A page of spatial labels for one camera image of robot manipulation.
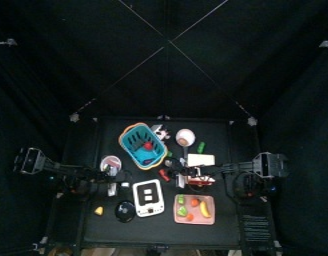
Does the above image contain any white rectangular box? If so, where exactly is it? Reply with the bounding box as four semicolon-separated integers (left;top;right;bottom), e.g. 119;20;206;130
187;153;216;167

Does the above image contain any red toy piece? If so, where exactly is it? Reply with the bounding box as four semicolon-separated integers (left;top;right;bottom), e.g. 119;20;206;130
157;168;172;183

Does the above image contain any yellow toy banana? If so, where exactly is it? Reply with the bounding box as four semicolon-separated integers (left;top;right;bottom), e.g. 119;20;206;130
199;200;214;219

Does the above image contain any teal basket with orange rim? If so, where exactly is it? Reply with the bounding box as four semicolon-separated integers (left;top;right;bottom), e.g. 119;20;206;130
117;122;169;171

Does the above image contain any white ladle with pink bowl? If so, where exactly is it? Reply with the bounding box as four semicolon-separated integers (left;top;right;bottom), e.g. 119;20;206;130
175;128;197;161

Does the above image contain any white rectangular tray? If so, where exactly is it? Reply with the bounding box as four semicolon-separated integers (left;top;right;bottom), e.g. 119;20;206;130
131;178;167;218

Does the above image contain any pink rectangular tray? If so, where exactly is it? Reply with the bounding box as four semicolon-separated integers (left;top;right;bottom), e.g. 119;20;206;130
172;194;218;226

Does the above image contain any red and white sushi piece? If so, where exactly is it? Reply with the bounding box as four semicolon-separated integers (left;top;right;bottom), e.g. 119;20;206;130
187;176;218;187

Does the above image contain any black and white cow toy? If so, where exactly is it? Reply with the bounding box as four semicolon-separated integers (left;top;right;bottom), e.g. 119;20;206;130
149;124;172;141

